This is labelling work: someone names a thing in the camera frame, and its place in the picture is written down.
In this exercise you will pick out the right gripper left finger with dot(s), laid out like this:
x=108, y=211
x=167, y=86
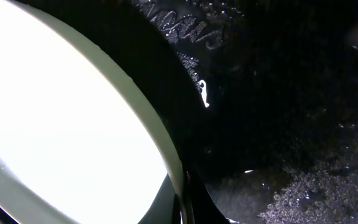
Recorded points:
x=165, y=207

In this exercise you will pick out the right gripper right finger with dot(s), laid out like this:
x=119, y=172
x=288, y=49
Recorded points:
x=203, y=207

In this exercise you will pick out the pale green plate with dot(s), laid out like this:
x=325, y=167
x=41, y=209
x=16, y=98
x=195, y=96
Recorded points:
x=79, y=142

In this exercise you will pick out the black round tray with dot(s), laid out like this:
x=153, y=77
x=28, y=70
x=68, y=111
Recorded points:
x=259, y=98

